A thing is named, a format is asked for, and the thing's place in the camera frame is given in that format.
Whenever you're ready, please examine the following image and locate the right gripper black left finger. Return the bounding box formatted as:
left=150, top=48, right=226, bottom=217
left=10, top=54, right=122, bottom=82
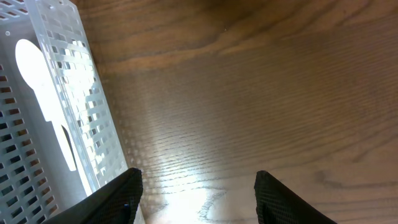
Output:
left=44, top=168, right=143, bottom=224

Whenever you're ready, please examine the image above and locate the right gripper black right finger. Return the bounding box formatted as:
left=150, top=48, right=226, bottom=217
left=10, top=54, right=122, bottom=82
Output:
left=254, top=170, right=336, bottom=224

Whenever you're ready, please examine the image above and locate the clear white plastic basket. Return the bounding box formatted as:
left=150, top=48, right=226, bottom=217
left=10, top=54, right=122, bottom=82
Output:
left=1, top=0, right=127, bottom=223

